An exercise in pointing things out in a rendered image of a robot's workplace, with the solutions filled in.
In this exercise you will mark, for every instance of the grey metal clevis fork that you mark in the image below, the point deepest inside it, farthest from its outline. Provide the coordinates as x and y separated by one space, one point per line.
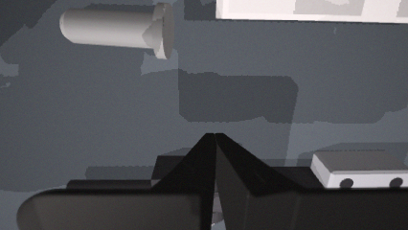
164 164

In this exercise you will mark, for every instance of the dark grey flat slab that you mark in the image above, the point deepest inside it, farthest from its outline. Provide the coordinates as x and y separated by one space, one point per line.
282 89

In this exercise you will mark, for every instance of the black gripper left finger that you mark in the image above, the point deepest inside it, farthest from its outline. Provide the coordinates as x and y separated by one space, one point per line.
133 209

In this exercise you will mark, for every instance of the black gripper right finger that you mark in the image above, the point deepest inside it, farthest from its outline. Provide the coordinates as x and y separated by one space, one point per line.
253 196

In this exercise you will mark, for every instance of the white block with two dark holes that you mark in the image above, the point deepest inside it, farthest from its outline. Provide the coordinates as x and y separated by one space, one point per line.
359 169

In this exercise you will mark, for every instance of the white compartment tray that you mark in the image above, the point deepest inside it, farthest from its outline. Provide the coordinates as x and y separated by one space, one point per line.
334 10

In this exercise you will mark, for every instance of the white headed pin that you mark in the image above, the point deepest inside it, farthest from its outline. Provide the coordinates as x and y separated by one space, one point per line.
153 30

